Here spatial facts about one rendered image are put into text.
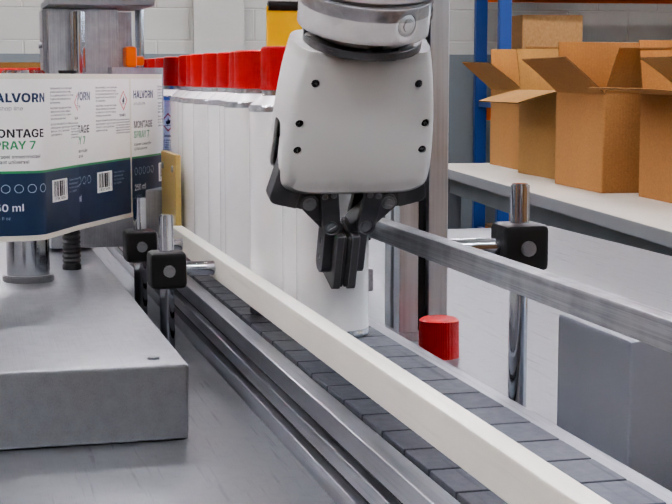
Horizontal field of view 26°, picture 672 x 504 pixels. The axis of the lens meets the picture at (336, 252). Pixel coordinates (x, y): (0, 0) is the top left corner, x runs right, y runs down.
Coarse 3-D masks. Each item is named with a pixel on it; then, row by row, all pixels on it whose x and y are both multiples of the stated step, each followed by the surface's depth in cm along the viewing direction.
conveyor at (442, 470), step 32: (224, 288) 126; (256, 320) 110; (288, 352) 97; (384, 352) 97; (320, 384) 88; (352, 384) 87; (448, 384) 87; (384, 416) 79; (480, 416) 79; (512, 416) 79; (416, 448) 72; (544, 448) 72; (448, 480) 66; (576, 480) 66; (608, 480) 66
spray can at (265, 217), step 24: (264, 48) 110; (264, 72) 110; (264, 96) 110; (264, 120) 109; (264, 144) 110; (264, 168) 110; (264, 192) 110; (264, 216) 110; (264, 240) 110; (264, 264) 111
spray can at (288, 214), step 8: (288, 208) 106; (288, 216) 106; (288, 224) 106; (288, 232) 106; (288, 240) 107; (288, 248) 107; (288, 256) 107; (288, 264) 107; (288, 272) 107; (288, 280) 107; (288, 288) 107
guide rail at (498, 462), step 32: (192, 256) 132; (224, 256) 120; (256, 288) 104; (288, 320) 94; (320, 320) 88; (320, 352) 86; (352, 352) 79; (384, 384) 73; (416, 384) 70; (416, 416) 68; (448, 416) 64; (448, 448) 64; (480, 448) 60; (512, 448) 58; (480, 480) 60; (512, 480) 57; (544, 480) 54
